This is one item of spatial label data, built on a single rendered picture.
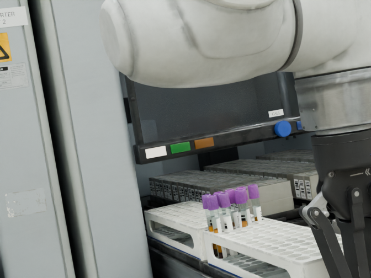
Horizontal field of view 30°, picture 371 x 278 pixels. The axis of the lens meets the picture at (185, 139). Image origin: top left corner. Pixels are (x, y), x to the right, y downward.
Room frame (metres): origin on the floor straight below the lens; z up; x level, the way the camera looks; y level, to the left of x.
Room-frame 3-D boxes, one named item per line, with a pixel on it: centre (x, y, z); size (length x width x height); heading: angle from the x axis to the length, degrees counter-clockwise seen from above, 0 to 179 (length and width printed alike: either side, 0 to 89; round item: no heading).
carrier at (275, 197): (1.27, -0.12, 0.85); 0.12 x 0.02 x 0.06; 110
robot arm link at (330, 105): (0.70, -0.16, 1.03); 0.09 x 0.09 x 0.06
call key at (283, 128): (1.27, -0.18, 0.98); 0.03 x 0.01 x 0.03; 109
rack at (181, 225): (1.19, 0.01, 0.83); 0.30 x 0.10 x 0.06; 19
